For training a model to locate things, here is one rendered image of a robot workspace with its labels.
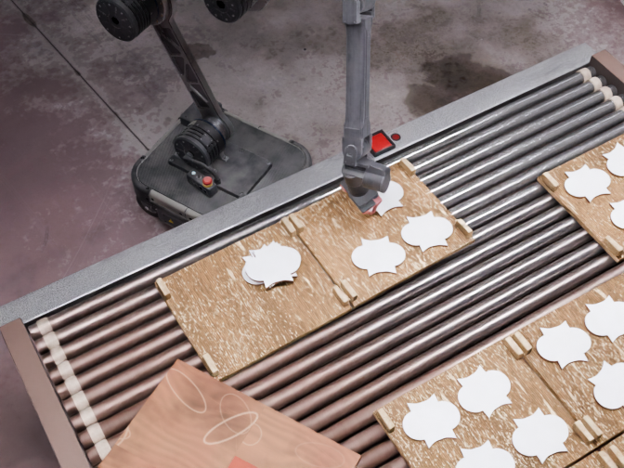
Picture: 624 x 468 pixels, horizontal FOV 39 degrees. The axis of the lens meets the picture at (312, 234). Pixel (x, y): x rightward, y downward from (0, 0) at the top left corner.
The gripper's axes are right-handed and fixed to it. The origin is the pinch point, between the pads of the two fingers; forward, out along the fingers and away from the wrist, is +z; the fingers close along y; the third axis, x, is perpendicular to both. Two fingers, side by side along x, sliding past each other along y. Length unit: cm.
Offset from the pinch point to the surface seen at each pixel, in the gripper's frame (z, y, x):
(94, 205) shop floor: 78, 118, 76
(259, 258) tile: -12.4, -1.9, 33.9
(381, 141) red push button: 7.4, 18.3, -17.3
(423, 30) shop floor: 131, 133, -100
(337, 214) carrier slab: -1.2, 1.6, 8.3
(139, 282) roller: -16, 12, 64
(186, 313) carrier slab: -16, -5, 58
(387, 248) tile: -0.8, -16.3, 3.4
